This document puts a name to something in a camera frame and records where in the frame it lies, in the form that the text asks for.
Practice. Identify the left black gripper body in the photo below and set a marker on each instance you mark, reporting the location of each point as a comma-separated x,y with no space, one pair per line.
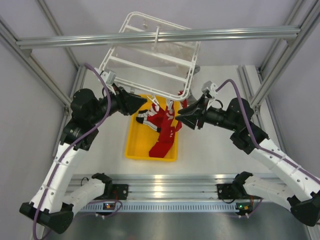
122,105

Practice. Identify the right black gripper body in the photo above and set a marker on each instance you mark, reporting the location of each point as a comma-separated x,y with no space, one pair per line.
210,114

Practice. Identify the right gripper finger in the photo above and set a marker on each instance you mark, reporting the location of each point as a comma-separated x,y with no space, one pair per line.
198,105
190,120

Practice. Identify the striped black white sock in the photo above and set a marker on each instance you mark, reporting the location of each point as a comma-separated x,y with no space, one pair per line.
152,117

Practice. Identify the white hanger clip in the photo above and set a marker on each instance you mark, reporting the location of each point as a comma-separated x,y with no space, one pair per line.
153,99

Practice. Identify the red sock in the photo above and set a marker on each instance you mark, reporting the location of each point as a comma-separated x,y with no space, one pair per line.
167,134

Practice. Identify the white plastic clip hanger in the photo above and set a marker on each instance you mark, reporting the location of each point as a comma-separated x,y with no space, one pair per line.
162,69

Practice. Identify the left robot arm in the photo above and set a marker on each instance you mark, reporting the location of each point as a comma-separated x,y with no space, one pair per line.
51,207

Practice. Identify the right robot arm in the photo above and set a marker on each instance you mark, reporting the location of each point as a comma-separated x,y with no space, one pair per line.
262,150

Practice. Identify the grey sock on hanger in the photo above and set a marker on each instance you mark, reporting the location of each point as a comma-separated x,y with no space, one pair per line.
191,99

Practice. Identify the yellow plastic tray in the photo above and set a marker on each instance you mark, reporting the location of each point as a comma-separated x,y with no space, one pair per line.
142,138

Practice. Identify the aluminium top crossbar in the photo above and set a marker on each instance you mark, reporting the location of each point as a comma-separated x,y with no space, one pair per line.
178,36

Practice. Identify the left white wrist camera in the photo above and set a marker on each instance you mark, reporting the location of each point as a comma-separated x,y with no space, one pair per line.
108,77

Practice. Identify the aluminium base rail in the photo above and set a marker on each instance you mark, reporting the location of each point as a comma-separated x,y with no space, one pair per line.
161,193

